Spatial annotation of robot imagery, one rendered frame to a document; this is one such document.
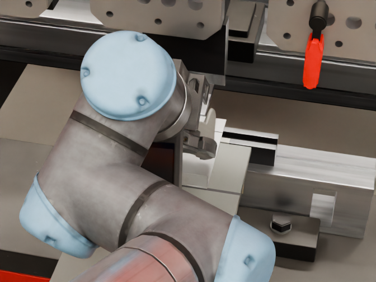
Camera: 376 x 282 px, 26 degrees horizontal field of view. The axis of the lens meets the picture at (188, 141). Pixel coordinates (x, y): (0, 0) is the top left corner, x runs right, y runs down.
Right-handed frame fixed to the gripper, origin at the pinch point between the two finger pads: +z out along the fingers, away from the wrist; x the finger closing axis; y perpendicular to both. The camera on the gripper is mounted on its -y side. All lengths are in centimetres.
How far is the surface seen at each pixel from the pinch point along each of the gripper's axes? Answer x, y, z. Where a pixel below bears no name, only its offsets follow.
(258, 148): -9.1, 2.6, 4.7
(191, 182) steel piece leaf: -2.1, -3.6, -1.7
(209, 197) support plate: -4.7, -5.1, -2.1
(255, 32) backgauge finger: -5.2, 21.0, 16.7
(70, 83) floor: 69, 36, 163
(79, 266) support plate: 7.3, -15.2, -10.6
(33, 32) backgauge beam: 30.8, 18.5, 23.4
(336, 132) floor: -21, 32, 159
